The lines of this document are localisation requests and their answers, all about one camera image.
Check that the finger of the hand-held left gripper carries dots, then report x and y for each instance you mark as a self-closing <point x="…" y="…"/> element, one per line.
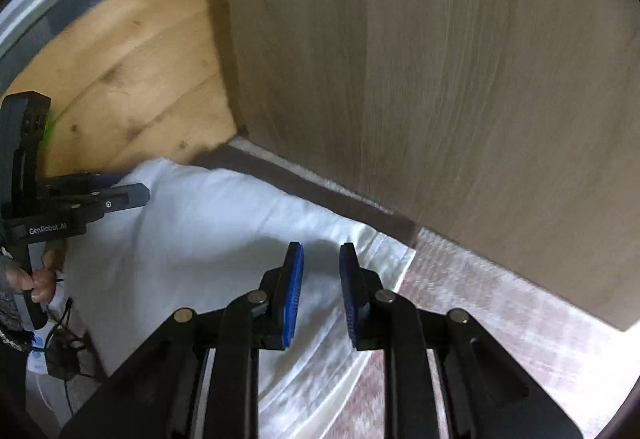
<point x="127" y="196"/>
<point x="107" y="178"/>

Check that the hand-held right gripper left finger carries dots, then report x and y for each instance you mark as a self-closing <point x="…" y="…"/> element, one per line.
<point x="294" y="299"/>

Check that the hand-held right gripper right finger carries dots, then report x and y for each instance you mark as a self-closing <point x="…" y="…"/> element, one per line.
<point x="349" y="299"/>

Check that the white shirt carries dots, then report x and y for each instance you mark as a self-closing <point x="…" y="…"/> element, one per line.
<point x="200" y="229"/>

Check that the person's left forearm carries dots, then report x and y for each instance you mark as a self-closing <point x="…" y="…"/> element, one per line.
<point x="7" y="314"/>

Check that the person's left hand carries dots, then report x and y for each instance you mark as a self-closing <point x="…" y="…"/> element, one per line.
<point x="42" y="279"/>

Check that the wooden nightstand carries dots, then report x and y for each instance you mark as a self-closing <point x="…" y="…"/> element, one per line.
<point x="125" y="69"/>

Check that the plaid bed blanket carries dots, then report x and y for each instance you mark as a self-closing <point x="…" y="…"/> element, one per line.
<point x="500" y="309"/>

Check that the black power adapter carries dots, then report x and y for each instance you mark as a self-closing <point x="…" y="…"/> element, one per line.
<point x="62" y="359"/>

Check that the white power strip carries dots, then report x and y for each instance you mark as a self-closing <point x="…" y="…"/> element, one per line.
<point x="37" y="359"/>

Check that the wooden headboard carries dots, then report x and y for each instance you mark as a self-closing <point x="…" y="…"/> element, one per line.
<point x="425" y="69"/>

